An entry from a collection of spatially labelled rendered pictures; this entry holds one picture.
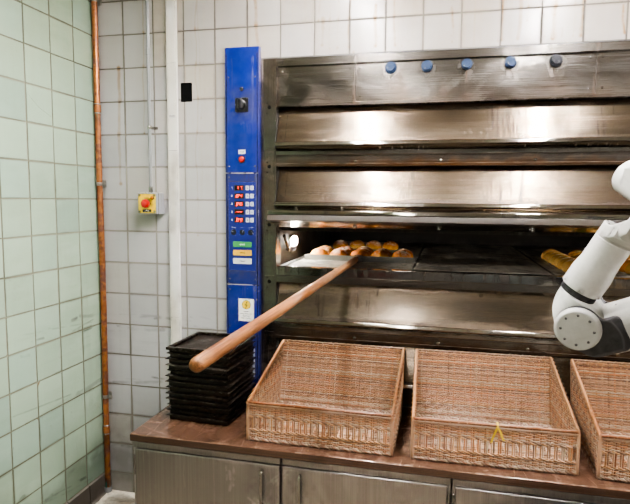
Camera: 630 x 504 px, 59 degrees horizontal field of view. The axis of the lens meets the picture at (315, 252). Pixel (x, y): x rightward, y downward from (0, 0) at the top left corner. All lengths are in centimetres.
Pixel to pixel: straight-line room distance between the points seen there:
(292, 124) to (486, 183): 87
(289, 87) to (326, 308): 99
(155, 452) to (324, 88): 164
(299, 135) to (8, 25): 120
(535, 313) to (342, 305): 81
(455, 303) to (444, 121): 77
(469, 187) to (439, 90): 42
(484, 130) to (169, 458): 179
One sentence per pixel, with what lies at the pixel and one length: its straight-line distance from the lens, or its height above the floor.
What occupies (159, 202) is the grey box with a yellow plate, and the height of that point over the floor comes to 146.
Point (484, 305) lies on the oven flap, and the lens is 246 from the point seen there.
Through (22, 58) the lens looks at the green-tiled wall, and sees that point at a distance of 259.
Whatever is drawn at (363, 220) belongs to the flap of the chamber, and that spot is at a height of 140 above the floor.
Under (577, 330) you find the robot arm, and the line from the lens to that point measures 109.
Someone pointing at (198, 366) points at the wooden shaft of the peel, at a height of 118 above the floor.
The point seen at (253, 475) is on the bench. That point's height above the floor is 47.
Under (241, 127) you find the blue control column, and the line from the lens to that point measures 255.
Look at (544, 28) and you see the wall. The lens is 252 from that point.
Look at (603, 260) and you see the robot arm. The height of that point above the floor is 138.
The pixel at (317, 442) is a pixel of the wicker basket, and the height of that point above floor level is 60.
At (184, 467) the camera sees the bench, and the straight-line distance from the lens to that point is 231.
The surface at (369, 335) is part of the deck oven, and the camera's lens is 249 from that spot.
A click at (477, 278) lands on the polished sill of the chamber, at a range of 242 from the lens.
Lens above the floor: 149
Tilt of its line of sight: 5 degrees down
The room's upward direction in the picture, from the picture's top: straight up
